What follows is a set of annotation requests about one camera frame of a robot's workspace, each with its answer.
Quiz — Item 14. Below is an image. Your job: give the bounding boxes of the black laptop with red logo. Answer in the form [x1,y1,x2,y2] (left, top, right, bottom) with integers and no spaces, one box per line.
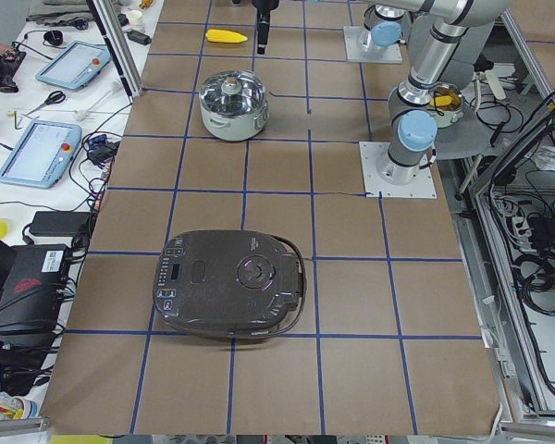
[0,240,71,335]

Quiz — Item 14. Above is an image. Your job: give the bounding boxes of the black power adapter brick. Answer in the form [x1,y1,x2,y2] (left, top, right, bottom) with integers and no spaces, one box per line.
[29,211,89,237]

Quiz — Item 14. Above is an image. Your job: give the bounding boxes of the blue teach pendant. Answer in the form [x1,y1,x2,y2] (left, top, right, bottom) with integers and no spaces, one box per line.
[35,41,111,90]
[0,119,82,189]

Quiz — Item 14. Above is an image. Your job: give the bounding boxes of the white pot with glass lid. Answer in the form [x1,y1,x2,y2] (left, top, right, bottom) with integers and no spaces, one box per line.
[199,70,269,142]

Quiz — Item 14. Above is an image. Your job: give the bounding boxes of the white bowl with yellow food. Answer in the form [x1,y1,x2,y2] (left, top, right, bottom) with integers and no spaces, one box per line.
[426,83,463,129]

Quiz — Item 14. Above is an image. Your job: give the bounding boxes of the blue teach pendant lower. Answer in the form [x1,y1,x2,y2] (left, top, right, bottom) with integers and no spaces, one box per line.
[0,119,82,189]

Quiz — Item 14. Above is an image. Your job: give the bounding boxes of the black handled scissors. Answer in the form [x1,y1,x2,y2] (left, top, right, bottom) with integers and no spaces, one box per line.
[30,90,67,114]

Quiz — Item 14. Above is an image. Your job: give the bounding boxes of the yellow plastic corn cob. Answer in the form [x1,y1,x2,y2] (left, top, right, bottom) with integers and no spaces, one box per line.
[205,29,248,44]

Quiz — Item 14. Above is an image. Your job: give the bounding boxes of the aluminium frame post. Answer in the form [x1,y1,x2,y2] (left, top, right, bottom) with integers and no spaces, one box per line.
[86,0,142,99]

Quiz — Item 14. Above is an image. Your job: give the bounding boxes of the blue teach pendant upper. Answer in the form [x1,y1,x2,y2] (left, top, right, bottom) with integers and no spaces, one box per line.
[35,41,111,90]

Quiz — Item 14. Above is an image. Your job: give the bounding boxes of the white paper cup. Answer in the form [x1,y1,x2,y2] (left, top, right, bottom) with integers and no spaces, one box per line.
[126,10,144,32]

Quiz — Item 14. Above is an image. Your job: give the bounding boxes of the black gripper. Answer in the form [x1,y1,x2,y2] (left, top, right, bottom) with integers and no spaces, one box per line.
[252,0,279,55]

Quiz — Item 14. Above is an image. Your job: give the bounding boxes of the dark brown rice cooker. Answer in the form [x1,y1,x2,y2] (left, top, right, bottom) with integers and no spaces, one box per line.
[153,229,307,339]

